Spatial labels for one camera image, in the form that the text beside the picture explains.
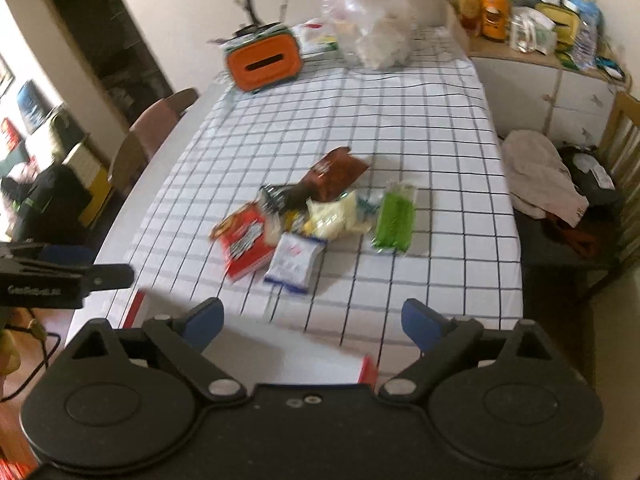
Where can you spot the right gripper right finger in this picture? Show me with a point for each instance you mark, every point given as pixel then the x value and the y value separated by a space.
pixel 443 344

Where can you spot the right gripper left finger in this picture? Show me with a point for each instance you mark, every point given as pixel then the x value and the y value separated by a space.
pixel 180 332

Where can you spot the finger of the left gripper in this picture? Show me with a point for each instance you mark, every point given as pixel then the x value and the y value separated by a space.
pixel 102 277

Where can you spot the green silver snack bag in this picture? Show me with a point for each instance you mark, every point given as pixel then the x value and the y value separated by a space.
pixel 395 222

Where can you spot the white blue milk snack bag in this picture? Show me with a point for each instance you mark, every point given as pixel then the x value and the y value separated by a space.
pixel 293 262

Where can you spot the yellow snack packet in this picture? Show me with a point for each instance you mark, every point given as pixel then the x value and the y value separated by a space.
pixel 297 221

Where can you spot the cream white snack bag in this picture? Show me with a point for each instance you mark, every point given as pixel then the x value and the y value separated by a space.
pixel 331 220

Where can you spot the black silver snack packet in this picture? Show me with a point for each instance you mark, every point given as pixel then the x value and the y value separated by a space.
pixel 278 198

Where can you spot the red white box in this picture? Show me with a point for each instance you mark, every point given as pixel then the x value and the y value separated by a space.
pixel 255 352

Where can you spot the bright red snack bag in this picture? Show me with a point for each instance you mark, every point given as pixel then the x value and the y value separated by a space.
pixel 242 236

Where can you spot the pink cushioned chair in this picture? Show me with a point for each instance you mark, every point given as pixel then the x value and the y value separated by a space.
pixel 146 136

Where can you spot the small blue candy wrapper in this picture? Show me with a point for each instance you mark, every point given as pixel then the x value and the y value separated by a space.
pixel 366 207

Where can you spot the black white checkered tablecloth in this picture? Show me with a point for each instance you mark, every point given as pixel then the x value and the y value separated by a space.
pixel 426 123

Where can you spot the beige cloth on chair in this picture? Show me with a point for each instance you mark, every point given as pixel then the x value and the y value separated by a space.
pixel 539 183

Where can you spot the dark red snack bag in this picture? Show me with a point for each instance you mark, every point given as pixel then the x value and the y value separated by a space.
pixel 333 174

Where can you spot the white wooden cabinet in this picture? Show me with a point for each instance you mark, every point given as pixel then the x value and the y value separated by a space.
pixel 536 92

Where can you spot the orange green tissue box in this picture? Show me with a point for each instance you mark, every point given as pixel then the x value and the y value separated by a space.
pixel 260 57

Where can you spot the clear plastic bag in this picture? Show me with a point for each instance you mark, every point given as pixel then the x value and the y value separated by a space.
pixel 373 34

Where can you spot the water bottle with blue label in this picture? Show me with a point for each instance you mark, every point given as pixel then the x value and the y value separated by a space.
pixel 585 48

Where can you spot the clear glass mug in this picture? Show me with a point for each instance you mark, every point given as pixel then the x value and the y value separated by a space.
pixel 523 34

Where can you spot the yellow green package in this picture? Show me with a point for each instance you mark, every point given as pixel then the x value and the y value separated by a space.
pixel 566 24

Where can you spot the amber honey jar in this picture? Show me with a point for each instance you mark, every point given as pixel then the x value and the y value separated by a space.
pixel 470 16

